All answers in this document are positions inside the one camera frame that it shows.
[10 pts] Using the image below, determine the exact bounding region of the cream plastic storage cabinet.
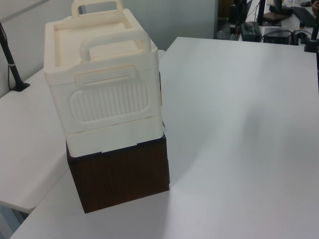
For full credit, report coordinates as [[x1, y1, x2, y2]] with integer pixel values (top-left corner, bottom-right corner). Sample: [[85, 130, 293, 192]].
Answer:
[[44, 0, 165, 158]]

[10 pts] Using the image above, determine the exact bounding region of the dark brown wooden drawer box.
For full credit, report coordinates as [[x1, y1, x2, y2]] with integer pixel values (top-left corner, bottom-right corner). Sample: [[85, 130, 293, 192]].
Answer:
[[66, 133, 171, 214]]

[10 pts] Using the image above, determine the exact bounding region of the black cylinder bottle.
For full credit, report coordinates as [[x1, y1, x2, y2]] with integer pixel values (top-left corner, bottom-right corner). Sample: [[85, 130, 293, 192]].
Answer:
[[229, 3, 237, 33]]

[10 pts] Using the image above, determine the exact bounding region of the black power box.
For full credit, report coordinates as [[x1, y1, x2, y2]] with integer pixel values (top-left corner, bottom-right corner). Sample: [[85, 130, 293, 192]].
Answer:
[[239, 21, 263, 42]]

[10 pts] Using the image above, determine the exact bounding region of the black flat electronic device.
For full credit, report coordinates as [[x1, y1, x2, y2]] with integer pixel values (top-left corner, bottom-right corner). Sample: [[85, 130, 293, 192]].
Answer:
[[263, 27, 293, 45]]

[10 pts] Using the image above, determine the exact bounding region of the black monitor stand pole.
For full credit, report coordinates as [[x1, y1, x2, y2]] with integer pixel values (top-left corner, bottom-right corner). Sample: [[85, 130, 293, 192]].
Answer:
[[258, 0, 266, 25]]

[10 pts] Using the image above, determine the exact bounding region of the brown flat board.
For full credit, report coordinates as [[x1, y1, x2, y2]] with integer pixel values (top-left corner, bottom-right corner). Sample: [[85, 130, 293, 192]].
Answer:
[[264, 11, 284, 27]]

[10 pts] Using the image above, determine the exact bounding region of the black pole with clamp base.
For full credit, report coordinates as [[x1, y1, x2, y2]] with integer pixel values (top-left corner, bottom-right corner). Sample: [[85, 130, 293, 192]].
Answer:
[[0, 21, 31, 93]]

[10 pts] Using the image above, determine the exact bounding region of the black computer keyboard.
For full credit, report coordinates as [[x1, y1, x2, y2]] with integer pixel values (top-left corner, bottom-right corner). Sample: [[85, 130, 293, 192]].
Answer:
[[290, 6, 317, 27]]

